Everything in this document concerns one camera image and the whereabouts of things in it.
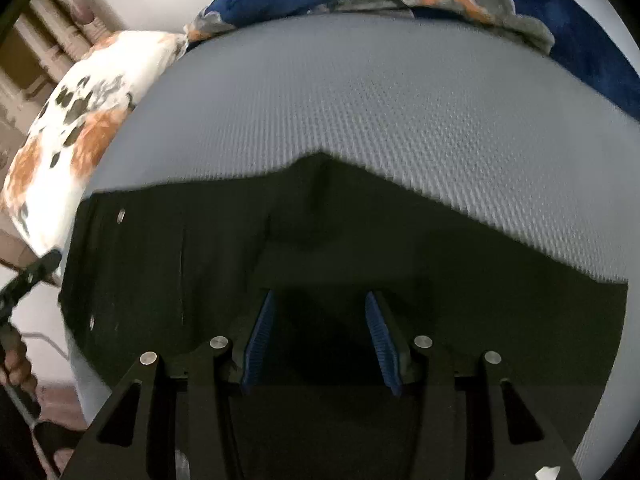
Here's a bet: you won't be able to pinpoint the black pants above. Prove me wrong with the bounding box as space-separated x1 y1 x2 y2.
59 152 630 480

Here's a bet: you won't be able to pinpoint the person's left hand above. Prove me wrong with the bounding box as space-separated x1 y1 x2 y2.
0 329 39 397

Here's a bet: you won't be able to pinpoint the white floral pillow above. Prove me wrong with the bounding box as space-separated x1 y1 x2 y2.
0 30 188 261

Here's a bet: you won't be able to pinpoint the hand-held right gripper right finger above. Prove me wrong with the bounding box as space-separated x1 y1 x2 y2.
364 290 583 480

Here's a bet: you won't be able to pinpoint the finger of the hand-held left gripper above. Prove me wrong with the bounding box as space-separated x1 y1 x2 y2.
0 249 63 321

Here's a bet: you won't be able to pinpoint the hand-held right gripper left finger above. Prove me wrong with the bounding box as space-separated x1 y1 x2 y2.
60 289 277 480

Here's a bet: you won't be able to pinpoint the white cable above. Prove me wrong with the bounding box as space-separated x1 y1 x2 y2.
20 331 71 363

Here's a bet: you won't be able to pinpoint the grey textured mattress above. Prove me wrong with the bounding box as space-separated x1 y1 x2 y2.
65 12 640 480

